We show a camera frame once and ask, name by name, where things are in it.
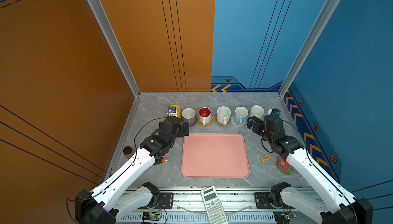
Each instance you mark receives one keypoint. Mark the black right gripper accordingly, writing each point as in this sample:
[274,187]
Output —
[259,123]

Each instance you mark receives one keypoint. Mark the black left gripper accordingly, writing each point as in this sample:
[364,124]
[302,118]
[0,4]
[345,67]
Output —
[181,132]

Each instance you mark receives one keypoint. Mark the yellow mug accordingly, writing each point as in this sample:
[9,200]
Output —
[179,112]

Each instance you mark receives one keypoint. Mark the white mug purple handle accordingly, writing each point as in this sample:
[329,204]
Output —
[189,115]

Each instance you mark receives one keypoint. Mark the white mug blue handle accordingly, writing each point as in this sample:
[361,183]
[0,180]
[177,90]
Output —
[241,115]

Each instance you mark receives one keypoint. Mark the white mug red inside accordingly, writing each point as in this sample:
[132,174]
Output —
[204,115]

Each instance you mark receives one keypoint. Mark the rattan woven round coaster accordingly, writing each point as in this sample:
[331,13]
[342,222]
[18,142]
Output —
[206,125]

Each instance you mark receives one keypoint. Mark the multicolour woven round coaster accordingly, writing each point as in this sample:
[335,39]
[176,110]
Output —
[236,124]

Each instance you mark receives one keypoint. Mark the cork paw print coaster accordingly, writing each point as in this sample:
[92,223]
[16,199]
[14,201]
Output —
[221,125]

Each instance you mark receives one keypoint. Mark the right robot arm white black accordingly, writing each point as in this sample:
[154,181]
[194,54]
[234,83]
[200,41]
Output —
[295,153]

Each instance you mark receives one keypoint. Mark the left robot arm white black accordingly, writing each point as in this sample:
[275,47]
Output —
[129,175]

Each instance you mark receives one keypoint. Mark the pink tray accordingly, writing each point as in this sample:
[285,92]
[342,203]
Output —
[214,156]

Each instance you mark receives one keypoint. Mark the small wooden block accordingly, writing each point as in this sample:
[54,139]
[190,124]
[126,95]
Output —
[265,158]

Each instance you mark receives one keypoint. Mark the red round tin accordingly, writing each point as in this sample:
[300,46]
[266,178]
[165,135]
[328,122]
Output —
[284,167]

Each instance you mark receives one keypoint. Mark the brown spice jar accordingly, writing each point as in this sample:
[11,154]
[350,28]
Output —
[128,152]

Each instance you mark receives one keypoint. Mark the white calculator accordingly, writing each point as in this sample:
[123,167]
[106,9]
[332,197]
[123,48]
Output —
[213,206]

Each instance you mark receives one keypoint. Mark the left circuit board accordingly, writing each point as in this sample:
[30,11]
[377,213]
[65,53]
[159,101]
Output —
[151,218]

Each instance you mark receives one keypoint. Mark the circuit board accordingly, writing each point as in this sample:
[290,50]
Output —
[284,217]
[151,218]

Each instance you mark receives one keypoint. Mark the right circuit board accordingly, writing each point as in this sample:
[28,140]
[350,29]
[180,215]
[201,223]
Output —
[284,217]

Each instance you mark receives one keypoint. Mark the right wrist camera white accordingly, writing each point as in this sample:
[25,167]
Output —
[274,111]

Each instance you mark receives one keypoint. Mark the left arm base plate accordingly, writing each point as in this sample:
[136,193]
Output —
[162,199]

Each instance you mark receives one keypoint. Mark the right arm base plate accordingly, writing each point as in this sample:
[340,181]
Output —
[263,201]

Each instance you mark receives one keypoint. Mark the aluminium front rail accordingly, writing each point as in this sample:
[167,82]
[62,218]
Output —
[337,206]

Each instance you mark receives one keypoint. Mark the aluminium frame post right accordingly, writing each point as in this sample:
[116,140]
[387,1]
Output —
[321,21]

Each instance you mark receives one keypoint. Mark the aluminium frame post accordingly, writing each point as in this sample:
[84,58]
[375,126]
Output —
[321,21]
[104,23]

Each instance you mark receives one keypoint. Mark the aluminium frame post left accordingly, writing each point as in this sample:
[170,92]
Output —
[104,23]

